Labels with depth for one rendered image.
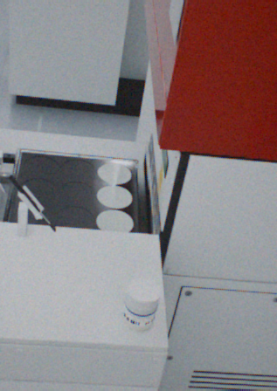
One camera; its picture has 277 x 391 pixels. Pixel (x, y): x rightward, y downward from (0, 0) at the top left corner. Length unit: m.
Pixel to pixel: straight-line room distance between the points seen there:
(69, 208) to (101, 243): 0.22
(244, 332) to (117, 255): 0.56
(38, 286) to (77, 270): 0.10
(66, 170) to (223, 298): 0.58
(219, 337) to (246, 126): 0.74
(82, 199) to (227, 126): 0.53
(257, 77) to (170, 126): 0.21
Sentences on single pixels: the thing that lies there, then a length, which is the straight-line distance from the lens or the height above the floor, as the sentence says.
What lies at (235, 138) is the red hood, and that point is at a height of 1.28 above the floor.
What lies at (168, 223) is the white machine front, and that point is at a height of 1.01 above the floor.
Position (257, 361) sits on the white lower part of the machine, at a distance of 2.02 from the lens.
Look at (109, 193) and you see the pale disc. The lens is 1.76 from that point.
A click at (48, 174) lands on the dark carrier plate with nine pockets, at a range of 1.81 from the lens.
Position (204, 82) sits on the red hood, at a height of 1.41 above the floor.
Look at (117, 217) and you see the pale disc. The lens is 1.69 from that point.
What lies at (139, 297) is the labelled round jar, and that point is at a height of 1.06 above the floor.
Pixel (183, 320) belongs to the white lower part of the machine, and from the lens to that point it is 1.82.
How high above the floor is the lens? 2.02
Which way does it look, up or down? 39 degrees down
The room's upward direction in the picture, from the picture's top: 11 degrees clockwise
